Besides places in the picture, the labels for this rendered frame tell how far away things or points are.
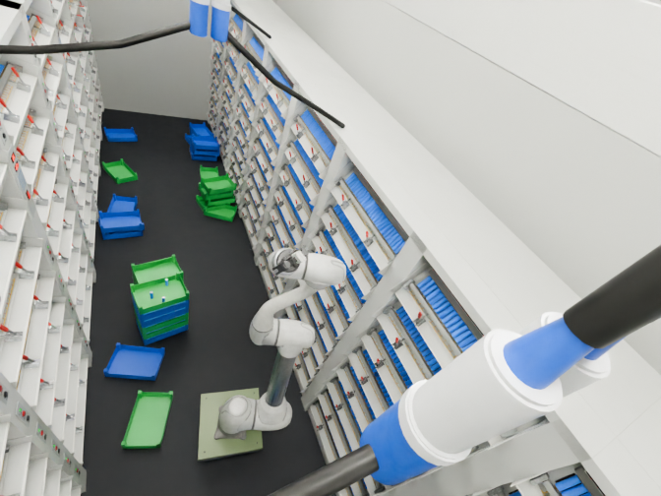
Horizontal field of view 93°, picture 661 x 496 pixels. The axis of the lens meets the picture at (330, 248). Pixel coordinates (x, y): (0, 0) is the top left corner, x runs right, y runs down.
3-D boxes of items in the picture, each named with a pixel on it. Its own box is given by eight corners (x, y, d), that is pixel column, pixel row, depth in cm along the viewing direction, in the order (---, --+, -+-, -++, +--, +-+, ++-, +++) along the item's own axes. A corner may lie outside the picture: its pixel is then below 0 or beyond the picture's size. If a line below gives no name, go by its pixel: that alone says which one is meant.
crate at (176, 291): (178, 278, 226) (178, 271, 221) (189, 299, 217) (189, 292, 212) (131, 290, 208) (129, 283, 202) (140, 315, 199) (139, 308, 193)
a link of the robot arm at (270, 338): (253, 308, 151) (280, 312, 155) (248, 326, 164) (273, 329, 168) (249, 334, 143) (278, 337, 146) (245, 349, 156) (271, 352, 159)
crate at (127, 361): (164, 352, 226) (164, 347, 221) (154, 381, 212) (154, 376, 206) (118, 347, 218) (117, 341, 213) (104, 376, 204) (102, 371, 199)
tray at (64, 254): (74, 216, 200) (78, 199, 193) (65, 292, 165) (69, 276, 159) (30, 210, 187) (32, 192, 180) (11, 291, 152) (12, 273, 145)
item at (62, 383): (73, 328, 173) (76, 313, 166) (62, 448, 139) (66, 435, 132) (22, 330, 160) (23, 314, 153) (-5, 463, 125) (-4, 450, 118)
